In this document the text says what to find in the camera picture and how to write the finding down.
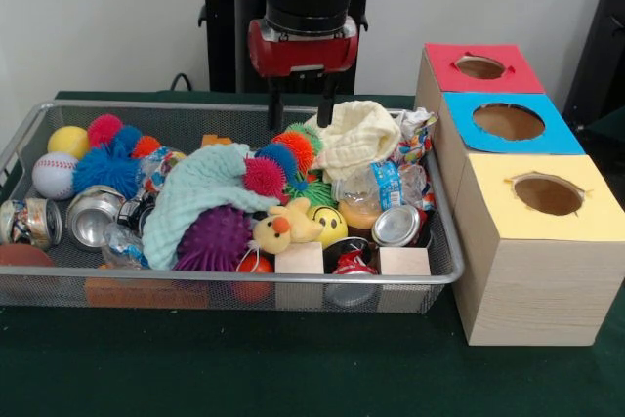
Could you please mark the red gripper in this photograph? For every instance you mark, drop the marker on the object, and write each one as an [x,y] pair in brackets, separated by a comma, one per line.
[303,53]

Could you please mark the multicolour puffer caterpillar toy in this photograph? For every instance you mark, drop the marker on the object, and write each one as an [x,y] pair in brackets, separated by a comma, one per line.
[280,158]

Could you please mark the yellow plush duck toy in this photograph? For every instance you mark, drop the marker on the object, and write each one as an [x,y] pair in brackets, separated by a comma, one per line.
[276,231]

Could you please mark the mint green cloth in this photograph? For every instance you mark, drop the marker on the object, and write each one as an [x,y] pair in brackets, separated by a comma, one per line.
[195,192]

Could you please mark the metal mesh bin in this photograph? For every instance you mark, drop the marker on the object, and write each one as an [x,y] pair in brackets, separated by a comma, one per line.
[146,297]

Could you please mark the cream yellow cloth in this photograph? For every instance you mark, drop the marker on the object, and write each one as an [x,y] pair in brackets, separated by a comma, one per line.
[356,138]

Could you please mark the green spiky ball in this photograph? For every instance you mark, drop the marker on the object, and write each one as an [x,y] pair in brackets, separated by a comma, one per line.
[317,192]

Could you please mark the yellow smiley ball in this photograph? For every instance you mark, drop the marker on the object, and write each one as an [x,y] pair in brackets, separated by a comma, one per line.
[334,226]

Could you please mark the plain wooden cube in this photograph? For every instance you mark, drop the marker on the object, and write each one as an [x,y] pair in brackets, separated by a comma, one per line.
[404,262]
[300,258]

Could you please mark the purple spiky ball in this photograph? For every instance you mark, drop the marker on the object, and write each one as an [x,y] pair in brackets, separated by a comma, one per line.
[212,241]

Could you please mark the blue puffer ball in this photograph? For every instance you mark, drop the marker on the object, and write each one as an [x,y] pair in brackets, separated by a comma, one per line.
[105,165]

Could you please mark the white baseball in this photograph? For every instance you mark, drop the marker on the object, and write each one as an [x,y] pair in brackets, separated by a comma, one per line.
[54,175]

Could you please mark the dark green table cloth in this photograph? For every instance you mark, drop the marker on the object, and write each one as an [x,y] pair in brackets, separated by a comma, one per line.
[293,368]

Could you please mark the black upright panel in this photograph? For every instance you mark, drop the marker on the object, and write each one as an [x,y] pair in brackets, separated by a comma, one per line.
[600,46]

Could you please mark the green cloth side table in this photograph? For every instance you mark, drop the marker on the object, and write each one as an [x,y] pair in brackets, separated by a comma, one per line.
[610,131]

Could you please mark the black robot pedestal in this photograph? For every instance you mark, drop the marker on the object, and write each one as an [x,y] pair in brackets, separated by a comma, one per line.
[224,46]

